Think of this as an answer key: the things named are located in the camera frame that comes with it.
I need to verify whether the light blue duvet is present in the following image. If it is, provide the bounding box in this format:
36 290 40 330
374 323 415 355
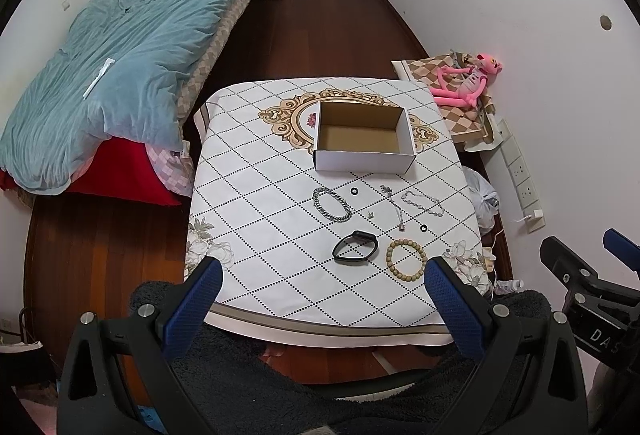
1 0 239 195

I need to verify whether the white diamond pattern tablecloth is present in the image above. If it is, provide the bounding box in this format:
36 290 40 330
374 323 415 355
186 77 490 348

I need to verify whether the wooden bead bracelet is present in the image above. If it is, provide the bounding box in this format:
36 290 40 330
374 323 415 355
385 238 430 279

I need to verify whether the red blanket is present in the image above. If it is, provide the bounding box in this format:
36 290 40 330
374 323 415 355
0 136 186 208

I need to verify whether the white power strip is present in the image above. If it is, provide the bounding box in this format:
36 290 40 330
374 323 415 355
496 118 546 233

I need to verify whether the white charger plug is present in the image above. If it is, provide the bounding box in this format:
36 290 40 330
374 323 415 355
518 210 544 223

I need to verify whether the pink panther plush toy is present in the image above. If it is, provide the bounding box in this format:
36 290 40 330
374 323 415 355
430 54 503 110

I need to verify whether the bed with checkered mattress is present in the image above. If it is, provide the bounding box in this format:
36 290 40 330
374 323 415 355
1 0 250 203

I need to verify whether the black watch band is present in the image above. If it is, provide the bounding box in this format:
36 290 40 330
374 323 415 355
332 230 378 264

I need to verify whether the white cardboard box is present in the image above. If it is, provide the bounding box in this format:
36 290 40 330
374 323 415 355
312 101 416 175

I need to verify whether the white plastic bag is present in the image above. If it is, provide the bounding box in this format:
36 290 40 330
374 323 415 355
462 166 500 235

